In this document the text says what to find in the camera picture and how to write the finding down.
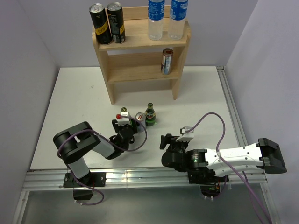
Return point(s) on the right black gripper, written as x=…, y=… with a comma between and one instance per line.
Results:
x=169, y=139

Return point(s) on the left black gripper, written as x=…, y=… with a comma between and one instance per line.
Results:
x=117, y=127

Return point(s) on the silver blue energy can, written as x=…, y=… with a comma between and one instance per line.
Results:
x=166, y=61

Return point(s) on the clear water bottle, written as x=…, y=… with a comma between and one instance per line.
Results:
x=156, y=10
x=178, y=11

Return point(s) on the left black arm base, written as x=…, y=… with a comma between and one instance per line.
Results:
x=84, y=188

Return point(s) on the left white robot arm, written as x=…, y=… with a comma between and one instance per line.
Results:
x=75, y=142

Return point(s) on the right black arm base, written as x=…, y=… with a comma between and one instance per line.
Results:
x=209, y=183

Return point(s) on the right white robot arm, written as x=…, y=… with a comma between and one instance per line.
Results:
x=265, y=154

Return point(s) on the wooden three-tier shelf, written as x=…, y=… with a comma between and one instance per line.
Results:
x=141, y=66

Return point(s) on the rear silver red-tab can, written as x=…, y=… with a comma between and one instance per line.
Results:
x=140, y=116

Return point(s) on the left black yellow can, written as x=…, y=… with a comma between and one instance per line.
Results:
x=100, y=23

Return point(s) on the black yellow can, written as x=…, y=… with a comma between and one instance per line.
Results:
x=115, y=15
x=100, y=23

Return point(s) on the right black yellow can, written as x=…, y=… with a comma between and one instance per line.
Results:
x=115, y=15

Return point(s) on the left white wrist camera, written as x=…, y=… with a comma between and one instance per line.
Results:
x=123, y=119

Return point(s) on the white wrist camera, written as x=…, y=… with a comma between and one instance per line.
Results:
x=123, y=119
x=186, y=134

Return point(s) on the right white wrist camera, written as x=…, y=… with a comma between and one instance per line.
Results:
x=186, y=134

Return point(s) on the aluminium right rail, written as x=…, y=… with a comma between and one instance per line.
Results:
x=233, y=109

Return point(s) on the aluminium rail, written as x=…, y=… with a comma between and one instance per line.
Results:
x=233, y=109
x=118, y=178

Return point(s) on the aluminium front rail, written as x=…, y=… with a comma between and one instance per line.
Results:
x=118, y=178

